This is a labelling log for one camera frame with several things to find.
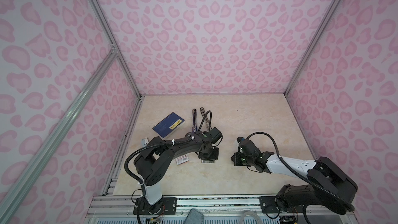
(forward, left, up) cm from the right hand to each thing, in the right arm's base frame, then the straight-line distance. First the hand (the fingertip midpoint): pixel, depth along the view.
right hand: (231, 158), depth 86 cm
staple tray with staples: (-5, +13, +7) cm, 16 cm away
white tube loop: (-25, -5, -1) cm, 26 cm away
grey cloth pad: (-28, +19, +2) cm, 33 cm away
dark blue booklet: (+24, +37, -1) cm, 44 cm away
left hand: (0, +8, +1) cm, 8 cm away
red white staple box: (-1, +28, -1) cm, 28 cm away
